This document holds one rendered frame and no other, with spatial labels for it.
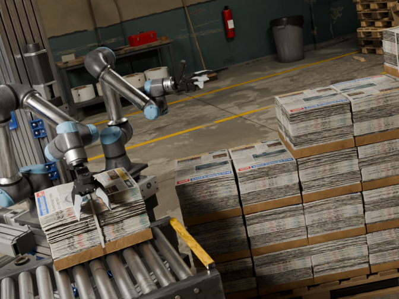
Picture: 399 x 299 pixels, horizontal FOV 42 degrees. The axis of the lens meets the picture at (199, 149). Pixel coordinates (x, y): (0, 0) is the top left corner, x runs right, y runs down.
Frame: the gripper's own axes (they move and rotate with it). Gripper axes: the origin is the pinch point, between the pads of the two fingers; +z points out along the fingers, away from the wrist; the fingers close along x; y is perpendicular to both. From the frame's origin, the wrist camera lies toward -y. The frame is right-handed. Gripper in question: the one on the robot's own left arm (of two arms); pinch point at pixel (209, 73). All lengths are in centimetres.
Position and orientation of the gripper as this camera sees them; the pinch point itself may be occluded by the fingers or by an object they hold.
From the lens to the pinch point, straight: 269.7
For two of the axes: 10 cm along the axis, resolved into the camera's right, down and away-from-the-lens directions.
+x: -1.6, 4.7, -8.7
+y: 2.1, 8.8, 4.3
